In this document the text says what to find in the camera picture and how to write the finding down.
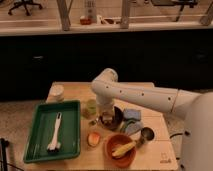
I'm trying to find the metal cup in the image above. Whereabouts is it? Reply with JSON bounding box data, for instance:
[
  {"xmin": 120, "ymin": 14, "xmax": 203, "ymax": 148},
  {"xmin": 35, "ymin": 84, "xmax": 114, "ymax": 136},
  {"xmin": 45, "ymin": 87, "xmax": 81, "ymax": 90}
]
[{"xmin": 140, "ymin": 127, "xmax": 155, "ymax": 144}]

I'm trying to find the green cup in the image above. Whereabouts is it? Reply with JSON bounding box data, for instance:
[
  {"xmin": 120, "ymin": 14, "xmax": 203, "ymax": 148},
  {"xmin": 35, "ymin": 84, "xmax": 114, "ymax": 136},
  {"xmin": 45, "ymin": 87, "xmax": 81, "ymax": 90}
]
[{"xmin": 84, "ymin": 99, "xmax": 96, "ymax": 117}]

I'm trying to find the blue sponge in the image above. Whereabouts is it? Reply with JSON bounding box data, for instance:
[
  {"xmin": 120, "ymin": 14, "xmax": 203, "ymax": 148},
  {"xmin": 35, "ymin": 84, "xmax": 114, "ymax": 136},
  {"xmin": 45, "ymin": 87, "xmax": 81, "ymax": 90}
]
[{"xmin": 123, "ymin": 109, "xmax": 141, "ymax": 121}]

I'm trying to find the wooden whiteboard eraser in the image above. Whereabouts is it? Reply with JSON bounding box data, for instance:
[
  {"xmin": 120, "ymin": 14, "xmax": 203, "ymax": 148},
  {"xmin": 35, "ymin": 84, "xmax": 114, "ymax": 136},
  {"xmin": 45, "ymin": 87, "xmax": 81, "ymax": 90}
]
[{"xmin": 102, "ymin": 115, "xmax": 113, "ymax": 123}]

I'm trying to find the orange yellow toy fruit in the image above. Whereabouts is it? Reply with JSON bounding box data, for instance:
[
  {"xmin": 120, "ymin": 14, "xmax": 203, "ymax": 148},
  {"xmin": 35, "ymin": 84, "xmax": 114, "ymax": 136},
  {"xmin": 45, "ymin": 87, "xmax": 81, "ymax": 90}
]
[{"xmin": 87, "ymin": 132, "xmax": 100, "ymax": 147}]

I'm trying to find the grey cloth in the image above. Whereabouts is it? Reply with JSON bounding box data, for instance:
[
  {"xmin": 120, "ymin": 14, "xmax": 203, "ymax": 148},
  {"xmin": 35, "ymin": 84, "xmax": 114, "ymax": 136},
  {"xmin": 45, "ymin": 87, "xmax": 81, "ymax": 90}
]
[{"xmin": 125, "ymin": 121, "xmax": 143, "ymax": 135}]

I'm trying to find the small green toy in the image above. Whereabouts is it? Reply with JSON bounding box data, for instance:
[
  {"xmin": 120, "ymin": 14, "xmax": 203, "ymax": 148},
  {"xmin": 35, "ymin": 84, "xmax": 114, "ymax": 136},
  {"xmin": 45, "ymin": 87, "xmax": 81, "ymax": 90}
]
[{"xmin": 89, "ymin": 119, "xmax": 98, "ymax": 126}]

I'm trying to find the green bean pod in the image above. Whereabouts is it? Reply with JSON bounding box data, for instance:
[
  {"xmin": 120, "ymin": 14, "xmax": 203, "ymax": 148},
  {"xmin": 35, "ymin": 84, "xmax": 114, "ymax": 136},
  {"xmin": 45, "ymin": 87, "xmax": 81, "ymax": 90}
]
[{"xmin": 120, "ymin": 119, "xmax": 136, "ymax": 133}]

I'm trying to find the white cylindrical container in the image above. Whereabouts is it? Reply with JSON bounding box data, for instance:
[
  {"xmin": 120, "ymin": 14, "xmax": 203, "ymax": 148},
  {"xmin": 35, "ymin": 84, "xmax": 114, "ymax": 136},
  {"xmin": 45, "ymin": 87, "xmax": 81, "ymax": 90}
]
[{"xmin": 50, "ymin": 85, "xmax": 64, "ymax": 101}]

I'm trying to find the black stand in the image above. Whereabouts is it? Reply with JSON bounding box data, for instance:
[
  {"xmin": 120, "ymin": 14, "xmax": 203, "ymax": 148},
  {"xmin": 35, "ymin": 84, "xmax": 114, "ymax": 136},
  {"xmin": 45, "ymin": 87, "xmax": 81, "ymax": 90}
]
[{"xmin": 0, "ymin": 138, "xmax": 9, "ymax": 171}]

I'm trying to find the white brush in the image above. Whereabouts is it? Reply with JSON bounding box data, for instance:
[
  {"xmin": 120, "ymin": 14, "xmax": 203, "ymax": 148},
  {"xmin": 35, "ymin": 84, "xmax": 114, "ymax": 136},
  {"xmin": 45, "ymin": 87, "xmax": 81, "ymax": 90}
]
[{"xmin": 47, "ymin": 112, "xmax": 62, "ymax": 152}]

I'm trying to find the red object on floor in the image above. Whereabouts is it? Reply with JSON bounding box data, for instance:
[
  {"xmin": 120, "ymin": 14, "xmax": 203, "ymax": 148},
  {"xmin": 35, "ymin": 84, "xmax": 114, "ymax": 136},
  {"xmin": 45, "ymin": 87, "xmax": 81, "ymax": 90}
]
[{"xmin": 80, "ymin": 17, "xmax": 92, "ymax": 25}]

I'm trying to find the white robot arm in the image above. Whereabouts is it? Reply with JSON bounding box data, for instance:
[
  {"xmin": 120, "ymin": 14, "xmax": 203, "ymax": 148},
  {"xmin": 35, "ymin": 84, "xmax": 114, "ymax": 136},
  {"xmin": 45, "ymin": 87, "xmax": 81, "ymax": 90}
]
[{"xmin": 91, "ymin": 68, "xmax": 213, "ymax": 171}]

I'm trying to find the green plastic tray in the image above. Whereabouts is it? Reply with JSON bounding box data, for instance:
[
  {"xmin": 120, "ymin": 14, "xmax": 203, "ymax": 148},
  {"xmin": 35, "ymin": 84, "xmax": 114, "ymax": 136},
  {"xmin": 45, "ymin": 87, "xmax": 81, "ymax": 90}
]
[{"xmin": 23, "ymin": 100, "xmax": 81, "ymax": 163}]

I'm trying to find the yellow corn cob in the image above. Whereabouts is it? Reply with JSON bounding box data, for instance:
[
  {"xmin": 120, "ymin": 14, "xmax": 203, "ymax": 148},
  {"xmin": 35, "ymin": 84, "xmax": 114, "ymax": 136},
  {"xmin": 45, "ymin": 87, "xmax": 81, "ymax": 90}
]
[{"xmin": 112, "ymin": 141, "xmax": 136, "ymax": 158}]

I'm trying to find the black office chair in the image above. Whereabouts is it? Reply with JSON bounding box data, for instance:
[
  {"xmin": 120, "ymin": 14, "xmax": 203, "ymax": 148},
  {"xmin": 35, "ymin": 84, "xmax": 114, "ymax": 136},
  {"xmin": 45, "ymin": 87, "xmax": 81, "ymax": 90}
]
[{"xmin": 8, "ymin": 0, "xmax": 43, "ymax": 16}]

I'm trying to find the black cable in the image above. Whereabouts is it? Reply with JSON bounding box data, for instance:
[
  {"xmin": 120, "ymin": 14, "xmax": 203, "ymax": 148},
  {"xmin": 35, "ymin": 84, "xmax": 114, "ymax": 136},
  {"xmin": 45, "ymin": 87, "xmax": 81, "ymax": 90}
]
[{"xmin": 169, "ymin": 132, "xmax": 184, "ymax": 140}]

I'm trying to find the purple bowl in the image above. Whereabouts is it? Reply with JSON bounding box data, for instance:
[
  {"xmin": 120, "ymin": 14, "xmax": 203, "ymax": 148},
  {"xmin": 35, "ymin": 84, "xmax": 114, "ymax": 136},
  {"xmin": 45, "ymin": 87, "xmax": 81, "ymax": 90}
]
[{"xmin": 99, "ymin": 106, "xmax": 123, "ymax": 130}]

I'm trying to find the orange bowl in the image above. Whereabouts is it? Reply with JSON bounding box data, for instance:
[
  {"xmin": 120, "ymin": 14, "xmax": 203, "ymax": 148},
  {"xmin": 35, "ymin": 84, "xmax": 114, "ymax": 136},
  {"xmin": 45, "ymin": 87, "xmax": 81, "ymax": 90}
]
[{"xmin": 104, "ymin": 134, "xmax": 136, "ymax": 168}]

